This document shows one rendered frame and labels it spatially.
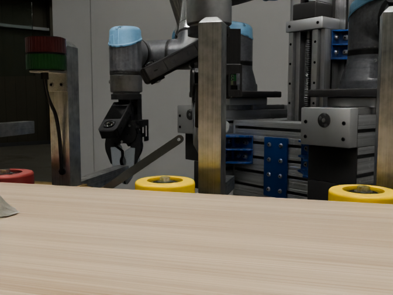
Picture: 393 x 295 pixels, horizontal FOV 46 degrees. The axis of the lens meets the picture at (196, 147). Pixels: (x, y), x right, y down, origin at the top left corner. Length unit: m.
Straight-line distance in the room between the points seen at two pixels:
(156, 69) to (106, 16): 3.14
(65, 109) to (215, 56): 0.26
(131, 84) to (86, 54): 2.89
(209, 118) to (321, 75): 0.80
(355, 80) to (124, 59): 0.57
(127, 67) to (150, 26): 2.63
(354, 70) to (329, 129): 0.19
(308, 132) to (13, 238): 0.86
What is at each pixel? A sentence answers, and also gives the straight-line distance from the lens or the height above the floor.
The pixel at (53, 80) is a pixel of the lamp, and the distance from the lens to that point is 0.78.
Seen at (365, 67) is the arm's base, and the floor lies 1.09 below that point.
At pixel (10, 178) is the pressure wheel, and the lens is 0.71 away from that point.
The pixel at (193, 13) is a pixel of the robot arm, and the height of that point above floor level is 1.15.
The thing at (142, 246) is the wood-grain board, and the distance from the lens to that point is 0.37.
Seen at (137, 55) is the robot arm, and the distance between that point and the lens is 1.09.
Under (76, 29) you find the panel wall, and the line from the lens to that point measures 4.03.
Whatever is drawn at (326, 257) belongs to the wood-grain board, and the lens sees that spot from 0.36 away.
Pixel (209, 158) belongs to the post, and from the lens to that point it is 0.69.
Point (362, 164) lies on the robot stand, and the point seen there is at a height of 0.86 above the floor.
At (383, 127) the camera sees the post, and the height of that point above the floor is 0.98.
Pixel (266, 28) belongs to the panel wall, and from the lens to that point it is 3.41.
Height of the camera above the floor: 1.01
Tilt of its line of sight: 6 degrees down
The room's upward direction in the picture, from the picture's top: straight up
